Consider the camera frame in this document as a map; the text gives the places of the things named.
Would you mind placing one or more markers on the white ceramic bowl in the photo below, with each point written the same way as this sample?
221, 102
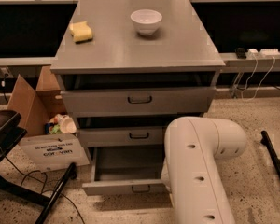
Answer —
146, 21

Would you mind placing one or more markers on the grey drawer cabinet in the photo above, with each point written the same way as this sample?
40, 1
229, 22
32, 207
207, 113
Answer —
179, 54

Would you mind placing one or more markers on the brown cardboard box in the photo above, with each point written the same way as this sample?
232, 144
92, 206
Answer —
49, 152

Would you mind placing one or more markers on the grey bottom drawer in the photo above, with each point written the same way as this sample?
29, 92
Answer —
125, 170

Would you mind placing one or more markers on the crumpled trash in box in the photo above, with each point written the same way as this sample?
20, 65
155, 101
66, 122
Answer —
60, 124

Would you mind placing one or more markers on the black power adapter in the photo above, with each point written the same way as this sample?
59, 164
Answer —
240, 53

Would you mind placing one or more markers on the grey middle drawer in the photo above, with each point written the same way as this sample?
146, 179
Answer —
116, 137

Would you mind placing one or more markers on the black stand leg right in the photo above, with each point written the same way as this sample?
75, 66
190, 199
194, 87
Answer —
266, 141

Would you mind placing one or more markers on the grey drawer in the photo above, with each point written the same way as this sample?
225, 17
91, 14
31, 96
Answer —
139, 101
116, 137
125, 170

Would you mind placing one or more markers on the grey top drawer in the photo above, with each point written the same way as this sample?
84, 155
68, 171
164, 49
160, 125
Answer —
139, 101

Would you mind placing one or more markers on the yellow sponge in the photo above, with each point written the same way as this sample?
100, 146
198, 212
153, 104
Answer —
80, 31

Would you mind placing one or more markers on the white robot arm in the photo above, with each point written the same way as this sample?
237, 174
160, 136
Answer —
192, 146

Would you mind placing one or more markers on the white power strip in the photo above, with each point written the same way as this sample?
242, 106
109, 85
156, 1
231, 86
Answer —
263, 54

